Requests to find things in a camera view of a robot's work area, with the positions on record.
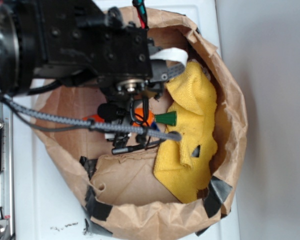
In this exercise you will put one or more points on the brown paper bag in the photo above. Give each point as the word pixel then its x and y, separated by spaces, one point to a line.
pixel 120 192

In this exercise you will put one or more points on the metal bracket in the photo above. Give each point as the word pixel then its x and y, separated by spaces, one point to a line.
pixel 5 232

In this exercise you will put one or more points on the aluminium rail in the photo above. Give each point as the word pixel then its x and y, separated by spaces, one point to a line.
pixel 7 210

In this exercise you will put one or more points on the orange plastic carrot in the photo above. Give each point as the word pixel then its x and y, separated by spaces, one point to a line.
pixel 106 116

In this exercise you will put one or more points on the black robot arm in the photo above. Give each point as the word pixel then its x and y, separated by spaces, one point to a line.
pixel 20 47

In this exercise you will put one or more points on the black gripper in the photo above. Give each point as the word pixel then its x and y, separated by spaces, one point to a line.
pixel 86 47

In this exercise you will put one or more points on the yellow cloth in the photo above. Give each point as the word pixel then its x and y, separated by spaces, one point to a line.
pixel 183 166

